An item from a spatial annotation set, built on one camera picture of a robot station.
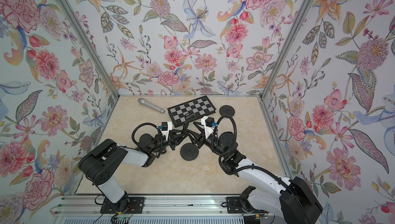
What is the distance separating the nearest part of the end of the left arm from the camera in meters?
0.65

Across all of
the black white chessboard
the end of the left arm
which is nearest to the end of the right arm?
the end of the left arm

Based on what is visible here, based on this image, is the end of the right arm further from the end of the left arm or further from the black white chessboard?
the black white chessboard
